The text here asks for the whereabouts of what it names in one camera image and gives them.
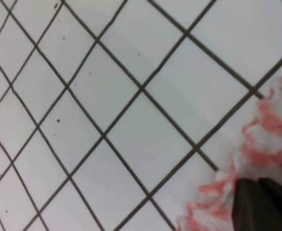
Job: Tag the pink wavy striped towel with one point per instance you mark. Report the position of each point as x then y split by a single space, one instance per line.
260 155

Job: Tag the white black-grid tablecloth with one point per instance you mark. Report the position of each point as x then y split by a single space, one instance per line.
114 112

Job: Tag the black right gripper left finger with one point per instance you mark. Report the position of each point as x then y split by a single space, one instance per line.
253 210

